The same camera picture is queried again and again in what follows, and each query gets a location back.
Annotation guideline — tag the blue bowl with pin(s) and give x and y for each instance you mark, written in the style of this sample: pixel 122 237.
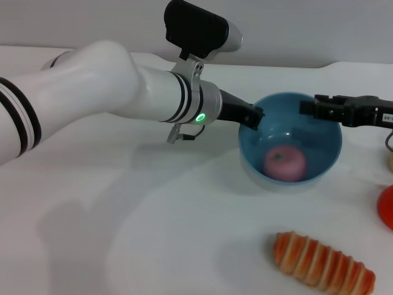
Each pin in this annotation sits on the blue bowl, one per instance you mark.
pixel 319 153

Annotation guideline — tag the orange striped toy bread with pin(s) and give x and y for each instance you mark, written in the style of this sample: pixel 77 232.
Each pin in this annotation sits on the orange striped toy bread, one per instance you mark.
pixel 322 264

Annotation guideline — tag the pink toy peach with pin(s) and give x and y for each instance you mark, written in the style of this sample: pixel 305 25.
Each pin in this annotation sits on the pink toy peach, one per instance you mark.
pixel 285 164

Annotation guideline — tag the beige round toy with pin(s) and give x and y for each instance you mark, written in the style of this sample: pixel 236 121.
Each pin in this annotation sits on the beige round toy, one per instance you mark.
pixel 390 161

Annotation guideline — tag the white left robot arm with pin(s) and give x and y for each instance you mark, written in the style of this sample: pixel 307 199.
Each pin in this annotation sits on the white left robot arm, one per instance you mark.
pixel 92 86

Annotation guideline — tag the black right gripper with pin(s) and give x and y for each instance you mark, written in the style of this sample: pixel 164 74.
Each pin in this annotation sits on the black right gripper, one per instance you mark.
pixel 359 112

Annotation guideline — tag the red round toy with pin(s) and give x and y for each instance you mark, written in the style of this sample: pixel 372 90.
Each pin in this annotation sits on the red round toy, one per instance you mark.
pixel 387 209

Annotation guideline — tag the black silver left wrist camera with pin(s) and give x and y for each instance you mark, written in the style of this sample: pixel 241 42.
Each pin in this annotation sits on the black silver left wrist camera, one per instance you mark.
pixel 196 27

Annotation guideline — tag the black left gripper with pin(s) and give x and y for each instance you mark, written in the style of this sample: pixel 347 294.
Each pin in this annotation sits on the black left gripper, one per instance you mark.
pixel 233 109

